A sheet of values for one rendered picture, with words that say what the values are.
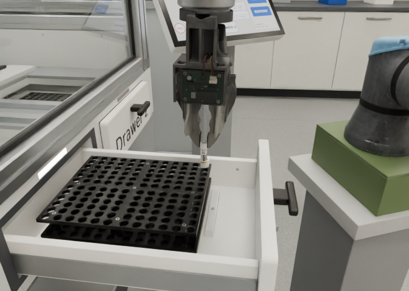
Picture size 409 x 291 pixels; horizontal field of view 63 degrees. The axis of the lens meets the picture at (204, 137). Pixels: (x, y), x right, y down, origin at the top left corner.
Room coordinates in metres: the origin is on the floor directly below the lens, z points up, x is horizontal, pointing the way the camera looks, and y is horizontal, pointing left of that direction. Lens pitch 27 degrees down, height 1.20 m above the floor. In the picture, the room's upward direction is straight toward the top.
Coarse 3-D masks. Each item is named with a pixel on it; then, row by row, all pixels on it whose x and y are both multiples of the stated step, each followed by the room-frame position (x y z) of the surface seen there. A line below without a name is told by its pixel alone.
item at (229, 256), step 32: (192, 160) 0.53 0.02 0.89; (224, 160) 0.53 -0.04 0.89; (256, 160) 0.53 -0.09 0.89; (224, 192) 0.51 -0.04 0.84; (32, 224) 0.39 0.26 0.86; (224, 224) 0.42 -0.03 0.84; (32, 256) 0.32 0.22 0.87; (64, 256) 0.31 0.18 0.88; (96, 256) 0.31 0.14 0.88; (128, 256) 0.30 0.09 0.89; (160, 256) 0.30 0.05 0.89; (192, 256) 0.30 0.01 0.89; (224, 256) 0.30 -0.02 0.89; (160, 288) 0.29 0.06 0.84; (192, 288) 0.29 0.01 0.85; (224, 288) 0.28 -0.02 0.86; (256, 288) 0.28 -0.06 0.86
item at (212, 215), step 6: (216, 192) 0.49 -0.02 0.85; (216, 198) 0.47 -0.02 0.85; (210, 204) 0.46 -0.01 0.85; (216, 204) 0.46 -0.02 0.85; (210, 210) 0.44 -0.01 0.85; (216, 210) 0.44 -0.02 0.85; (210, 216) 0.43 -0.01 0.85; (216, 216) 0.44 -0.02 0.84; (210, 222) 0.41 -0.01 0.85; (210, 228) 0.40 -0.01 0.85; (204, 234) 0.39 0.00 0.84; (210, 234) 0.39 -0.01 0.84
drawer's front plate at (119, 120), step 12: (144, 84) 0.87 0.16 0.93; (132, 96) 0.77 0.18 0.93; (144, 96) 0.86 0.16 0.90; (120, 108) 0.69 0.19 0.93; (108, 120) 0.63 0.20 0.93; (120, 120) 0.68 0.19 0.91; (132, 120) 0.75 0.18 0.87; (144, 120) 0.84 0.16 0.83; (108, 132) 0.61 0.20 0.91; (120, 132) 0.67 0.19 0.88; (108, 144) 0.61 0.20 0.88; (120, 144) 0.66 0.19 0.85
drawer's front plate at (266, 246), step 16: (256, 176) 0.51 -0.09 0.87; (256, 192) 0.47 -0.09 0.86; (272, 192) 0.38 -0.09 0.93; (256, 208) 0.43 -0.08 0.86; (272, 208) 0.35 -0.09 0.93; (256, 224) 0.40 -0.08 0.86; (272, 224) 0.32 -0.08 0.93; (256, 240) 0.36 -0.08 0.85; (272, 240) 0.29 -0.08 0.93; (256, 256) 0.34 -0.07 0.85; (272, 256) 0.27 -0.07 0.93; (272, 272) 0.26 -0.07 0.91; (272, 288) 0.26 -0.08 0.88
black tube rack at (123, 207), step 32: (96, 160) 0.51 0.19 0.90; (128, 160) 0.52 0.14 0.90; (160, 160) 0.51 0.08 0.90; (64, 192) 0.42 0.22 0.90; (96, 192) 0.42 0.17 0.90; (128, 192) 0.42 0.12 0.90; (160, 192) 0.42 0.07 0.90; (192, 192) 0.42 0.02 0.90; (64, 224) 0.35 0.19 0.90; (96, 224) 0.35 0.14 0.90; (128, 224) 0.35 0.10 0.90; (160, 224) 0.35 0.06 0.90; (192, 224) 0.38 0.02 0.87
